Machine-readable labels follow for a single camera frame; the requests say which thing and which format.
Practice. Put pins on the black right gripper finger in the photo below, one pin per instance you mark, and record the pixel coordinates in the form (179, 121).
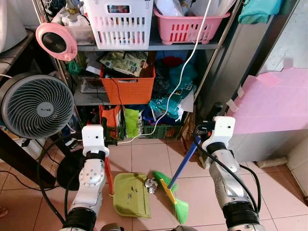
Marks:
(218, 110)

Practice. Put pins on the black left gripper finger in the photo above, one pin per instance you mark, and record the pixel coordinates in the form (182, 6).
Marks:
(103, 122)

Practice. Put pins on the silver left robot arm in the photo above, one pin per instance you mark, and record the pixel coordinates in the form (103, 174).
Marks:
(90, 180)

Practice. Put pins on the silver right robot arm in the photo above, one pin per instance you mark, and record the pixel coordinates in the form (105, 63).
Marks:
(231, 183)

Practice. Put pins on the beige floor wedge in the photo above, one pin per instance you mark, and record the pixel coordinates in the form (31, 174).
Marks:
(272, 162)

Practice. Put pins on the orange bag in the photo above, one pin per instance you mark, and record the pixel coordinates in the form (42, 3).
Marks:
(111, 118)

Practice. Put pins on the lime green bag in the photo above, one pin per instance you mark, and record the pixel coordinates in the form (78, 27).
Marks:
(131, 122)

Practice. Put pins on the green plastic crate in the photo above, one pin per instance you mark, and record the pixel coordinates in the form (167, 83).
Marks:
(166, 131)

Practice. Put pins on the orange plastic basket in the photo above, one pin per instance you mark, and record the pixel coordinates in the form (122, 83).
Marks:
(129, 89)

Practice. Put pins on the teal plastic bag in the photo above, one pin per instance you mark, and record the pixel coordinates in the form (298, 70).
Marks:
(168, 103)

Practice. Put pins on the pink sheet cover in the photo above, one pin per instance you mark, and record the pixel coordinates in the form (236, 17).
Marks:
(274, 103)

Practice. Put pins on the grey metal cabinet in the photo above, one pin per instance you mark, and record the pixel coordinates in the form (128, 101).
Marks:
(264, 144)

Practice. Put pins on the metal shelf rack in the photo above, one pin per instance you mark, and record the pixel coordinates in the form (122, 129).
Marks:
(221, 53)

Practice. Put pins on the crumpled silver foil scrap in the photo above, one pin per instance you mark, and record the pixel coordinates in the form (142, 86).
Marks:
(151, 185)

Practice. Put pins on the printed paper packets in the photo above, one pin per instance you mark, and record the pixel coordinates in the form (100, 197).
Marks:
(122, 62)

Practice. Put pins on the round grey fan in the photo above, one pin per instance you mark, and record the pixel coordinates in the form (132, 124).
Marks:
(37, 106)

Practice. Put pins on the pink plastic basket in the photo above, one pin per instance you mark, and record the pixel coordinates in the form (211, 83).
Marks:
(187, 29)

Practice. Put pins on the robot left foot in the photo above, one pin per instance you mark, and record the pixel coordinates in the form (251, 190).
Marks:
(110, 227)

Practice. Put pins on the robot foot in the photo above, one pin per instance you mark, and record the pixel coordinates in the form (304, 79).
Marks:
(185, 228)
(110, 227)

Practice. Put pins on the round pink clip fan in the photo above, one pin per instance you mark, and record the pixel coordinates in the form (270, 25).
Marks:
(57, 42)

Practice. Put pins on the white plastic basket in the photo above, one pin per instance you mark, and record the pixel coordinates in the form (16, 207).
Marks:
(120, 26)

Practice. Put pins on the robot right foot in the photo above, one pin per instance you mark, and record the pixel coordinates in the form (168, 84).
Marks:
(185, 228)

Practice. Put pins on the teal folded cloth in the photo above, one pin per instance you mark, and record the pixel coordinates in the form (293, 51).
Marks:
(257, 12)

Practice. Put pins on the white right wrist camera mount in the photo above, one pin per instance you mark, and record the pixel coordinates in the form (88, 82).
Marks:
(221, 130)

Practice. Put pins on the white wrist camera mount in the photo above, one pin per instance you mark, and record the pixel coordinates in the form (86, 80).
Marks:
(93, 137)
(221, 130)

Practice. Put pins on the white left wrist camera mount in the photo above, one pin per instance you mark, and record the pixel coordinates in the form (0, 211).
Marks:
(93, 137)

